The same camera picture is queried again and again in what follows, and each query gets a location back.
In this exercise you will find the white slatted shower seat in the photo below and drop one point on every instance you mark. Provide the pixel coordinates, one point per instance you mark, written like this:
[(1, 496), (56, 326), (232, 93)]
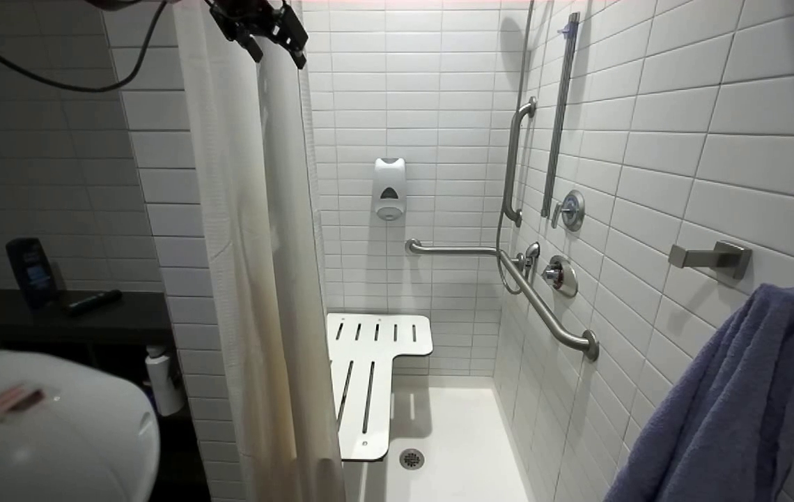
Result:
[(368, 372)]

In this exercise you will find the round chrome shower valve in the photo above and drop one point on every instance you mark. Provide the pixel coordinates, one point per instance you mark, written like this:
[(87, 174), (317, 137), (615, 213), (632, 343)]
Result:
[(569, 211)]

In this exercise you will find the white shower curtain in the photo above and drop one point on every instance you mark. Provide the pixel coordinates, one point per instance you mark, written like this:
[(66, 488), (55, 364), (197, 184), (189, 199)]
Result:
[(257, 280)]

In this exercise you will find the white spray bottle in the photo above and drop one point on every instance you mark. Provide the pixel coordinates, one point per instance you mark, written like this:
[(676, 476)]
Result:
[(164, 381)]

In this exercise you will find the chrome towel hook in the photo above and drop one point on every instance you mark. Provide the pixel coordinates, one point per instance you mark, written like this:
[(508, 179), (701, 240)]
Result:
[(717, 258)]

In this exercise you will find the white sink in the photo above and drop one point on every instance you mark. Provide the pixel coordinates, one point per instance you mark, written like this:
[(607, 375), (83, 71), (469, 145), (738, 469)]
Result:
[(72, 448)]

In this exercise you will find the long chrome grab bar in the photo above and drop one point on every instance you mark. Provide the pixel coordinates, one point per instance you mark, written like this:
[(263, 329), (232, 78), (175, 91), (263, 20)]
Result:
[(545, 310)]

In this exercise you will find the round floor drain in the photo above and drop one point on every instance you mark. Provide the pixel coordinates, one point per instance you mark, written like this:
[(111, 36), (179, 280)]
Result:
[(412, 457)]

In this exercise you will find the vertical chrome grab bar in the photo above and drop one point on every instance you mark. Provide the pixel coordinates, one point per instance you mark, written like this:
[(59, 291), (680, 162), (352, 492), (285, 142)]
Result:
[(515, 167)]

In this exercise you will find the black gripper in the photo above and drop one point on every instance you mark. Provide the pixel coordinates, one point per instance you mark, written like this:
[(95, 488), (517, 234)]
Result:
[(257, 15)]

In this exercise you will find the chrome shower slide bar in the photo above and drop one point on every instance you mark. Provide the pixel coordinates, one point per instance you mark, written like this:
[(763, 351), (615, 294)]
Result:
[(561, 112)]

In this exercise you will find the dark bottle on counter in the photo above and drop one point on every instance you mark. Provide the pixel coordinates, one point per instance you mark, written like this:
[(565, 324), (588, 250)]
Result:
[(34, 269)]

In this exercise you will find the small pink wrapped item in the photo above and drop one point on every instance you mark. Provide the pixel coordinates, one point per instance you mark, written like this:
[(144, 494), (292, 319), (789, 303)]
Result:
[(13, 399)]

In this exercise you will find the black remote control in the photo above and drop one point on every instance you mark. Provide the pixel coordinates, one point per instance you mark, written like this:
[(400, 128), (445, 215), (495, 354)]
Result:
[(90, 300)]

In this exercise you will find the white soap dispenser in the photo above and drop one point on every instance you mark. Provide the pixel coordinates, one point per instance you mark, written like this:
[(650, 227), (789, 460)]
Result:
[(389, 184)]

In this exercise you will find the blue towel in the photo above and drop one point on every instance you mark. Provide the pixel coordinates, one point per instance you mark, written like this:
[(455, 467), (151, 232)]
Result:
[(739, 399)]

